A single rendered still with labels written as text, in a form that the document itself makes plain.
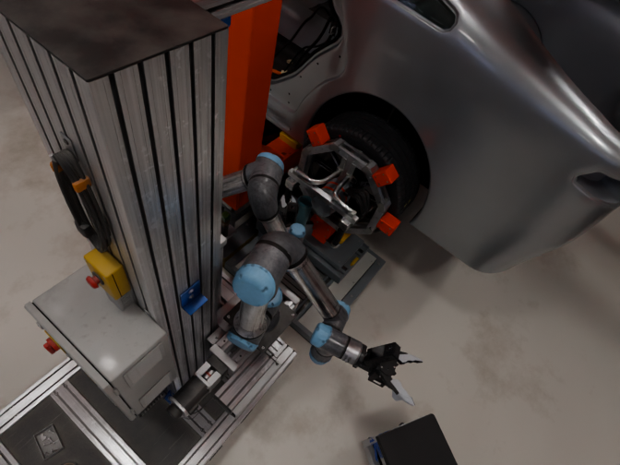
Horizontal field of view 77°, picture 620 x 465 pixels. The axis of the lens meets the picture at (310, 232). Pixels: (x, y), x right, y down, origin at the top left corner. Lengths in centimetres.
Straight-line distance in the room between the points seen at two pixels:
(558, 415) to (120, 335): 274
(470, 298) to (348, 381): 118
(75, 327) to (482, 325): 260
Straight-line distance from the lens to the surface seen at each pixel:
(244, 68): 170
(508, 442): 295
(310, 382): 250
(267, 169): 146
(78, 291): 132
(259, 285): 103
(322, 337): 123
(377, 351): 125
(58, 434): 229
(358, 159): 191
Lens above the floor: 237
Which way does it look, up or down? 53 degrees down
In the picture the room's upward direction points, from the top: 20 degrees clockwise
